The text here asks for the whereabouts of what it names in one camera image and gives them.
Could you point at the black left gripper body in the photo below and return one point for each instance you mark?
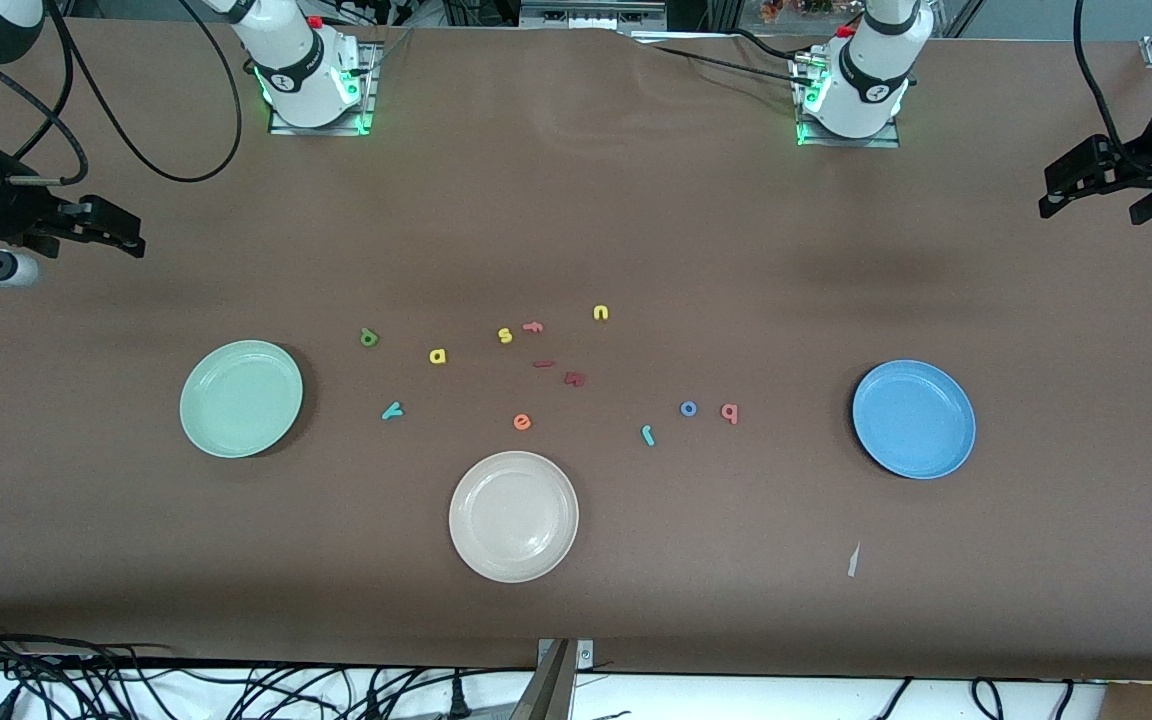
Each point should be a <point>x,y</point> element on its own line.
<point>1142,165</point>

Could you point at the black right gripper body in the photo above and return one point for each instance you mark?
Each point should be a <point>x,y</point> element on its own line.
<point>8,208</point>

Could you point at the green foam letter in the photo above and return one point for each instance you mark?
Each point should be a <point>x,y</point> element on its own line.
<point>369,339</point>

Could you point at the teal foam letter y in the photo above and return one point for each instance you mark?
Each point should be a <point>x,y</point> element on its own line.
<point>392,411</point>

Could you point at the pink foam letter q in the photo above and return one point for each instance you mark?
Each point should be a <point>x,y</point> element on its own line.
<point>733,414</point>

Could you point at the green plate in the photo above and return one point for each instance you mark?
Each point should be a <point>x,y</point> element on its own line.
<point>241,400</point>

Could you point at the blue plate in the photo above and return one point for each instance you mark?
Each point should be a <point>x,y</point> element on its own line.
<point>914,420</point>

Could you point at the colourful background objects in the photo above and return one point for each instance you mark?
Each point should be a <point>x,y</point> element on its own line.
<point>801,9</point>

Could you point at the white paper scrap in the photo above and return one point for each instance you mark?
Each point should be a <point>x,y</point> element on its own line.
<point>853,562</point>

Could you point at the dark red foam letter k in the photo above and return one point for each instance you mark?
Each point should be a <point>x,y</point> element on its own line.
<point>574,379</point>

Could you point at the white plate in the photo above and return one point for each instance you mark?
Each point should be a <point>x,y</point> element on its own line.
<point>513,517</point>

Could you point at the grey power strip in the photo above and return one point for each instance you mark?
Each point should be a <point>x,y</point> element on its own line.
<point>591,14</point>

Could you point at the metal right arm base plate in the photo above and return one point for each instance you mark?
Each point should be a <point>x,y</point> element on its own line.
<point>286,126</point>

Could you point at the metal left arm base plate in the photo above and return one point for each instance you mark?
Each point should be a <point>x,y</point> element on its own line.
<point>816,140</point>

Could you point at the metal table bracket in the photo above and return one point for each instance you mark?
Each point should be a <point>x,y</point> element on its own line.
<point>584,655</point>

